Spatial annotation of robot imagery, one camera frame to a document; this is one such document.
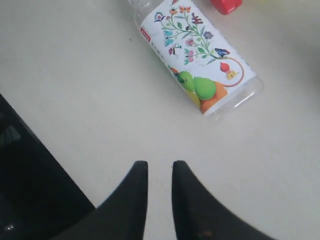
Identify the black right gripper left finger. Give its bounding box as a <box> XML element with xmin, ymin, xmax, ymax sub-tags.
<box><xmin>53</xmin><ymin>161</ymin><xmax>148</xmax><ymax>240</ymax></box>

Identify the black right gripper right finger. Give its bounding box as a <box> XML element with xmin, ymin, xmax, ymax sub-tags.
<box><xmin>171</xmin><ymin>160</ymin><xmax>272</xmax><ymax>240</ymax></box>

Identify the clear floral-label tea bottle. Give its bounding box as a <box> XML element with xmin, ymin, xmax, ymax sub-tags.
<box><xmin>129</xmin><ymin>0</ymin><xmax>263</xmax><ymax>119</ymax></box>

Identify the yellow bottle red cap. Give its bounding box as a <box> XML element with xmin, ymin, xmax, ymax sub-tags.
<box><xmin>210</xmin><ymin>0</ymin><xmax>243</xmax><ymax>15</ymax></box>

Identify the black object at left edge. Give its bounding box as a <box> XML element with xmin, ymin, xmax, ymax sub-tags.
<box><xmin>0</xmin><ymin>97</ymin><xmax>95</xmax><ymax>240</ymax></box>

